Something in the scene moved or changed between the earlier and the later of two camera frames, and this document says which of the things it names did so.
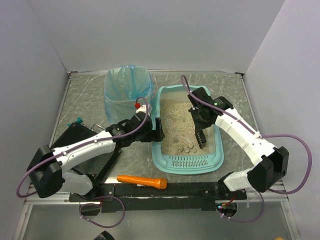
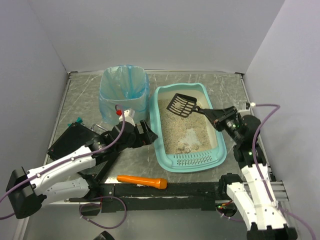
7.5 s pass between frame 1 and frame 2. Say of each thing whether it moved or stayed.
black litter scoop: moved
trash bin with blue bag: moved
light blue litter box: stayed
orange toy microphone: stayed
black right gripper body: moved
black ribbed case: stayed
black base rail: stayed
